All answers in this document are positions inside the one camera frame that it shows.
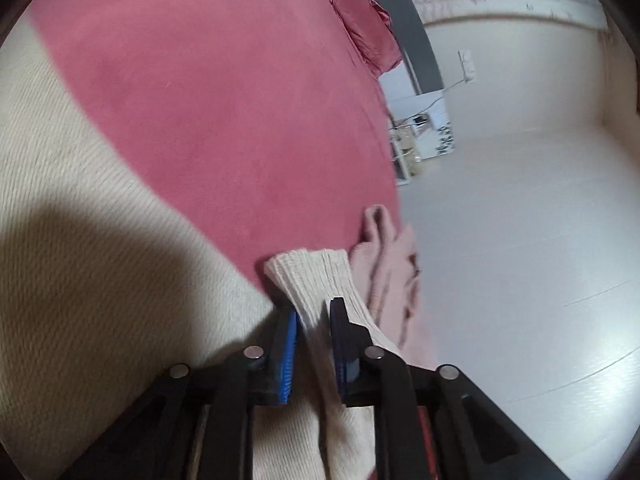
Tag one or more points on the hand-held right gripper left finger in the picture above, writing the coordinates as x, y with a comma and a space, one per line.
287, 355

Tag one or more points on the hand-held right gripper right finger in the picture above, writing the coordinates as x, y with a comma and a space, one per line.
342, 360

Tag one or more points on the cream knitted sweater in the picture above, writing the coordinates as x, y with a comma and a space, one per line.
100, 260

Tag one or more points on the light pink knitted garment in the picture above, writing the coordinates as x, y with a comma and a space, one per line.
385, 270

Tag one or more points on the pink bed blanket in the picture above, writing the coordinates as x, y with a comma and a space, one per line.
225, 110

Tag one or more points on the white nightstand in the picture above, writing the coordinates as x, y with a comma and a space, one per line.
435, 120

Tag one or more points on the grey headboard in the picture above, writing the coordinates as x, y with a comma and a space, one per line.
425, 50

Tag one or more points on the white wall socket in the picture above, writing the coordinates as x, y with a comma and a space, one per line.
466, 66

